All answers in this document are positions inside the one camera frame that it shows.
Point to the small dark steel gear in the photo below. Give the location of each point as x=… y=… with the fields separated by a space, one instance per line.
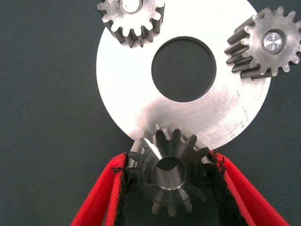
x=169 y=183

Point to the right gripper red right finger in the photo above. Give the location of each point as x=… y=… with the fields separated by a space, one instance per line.
x=247 y=200

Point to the dark grey table cloth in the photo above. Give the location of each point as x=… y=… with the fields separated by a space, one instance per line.
x=47 y=94

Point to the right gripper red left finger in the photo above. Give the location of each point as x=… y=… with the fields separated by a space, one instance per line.
x=98 y=200

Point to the round metal plate with hole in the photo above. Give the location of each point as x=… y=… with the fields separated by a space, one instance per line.
x=127 y=94

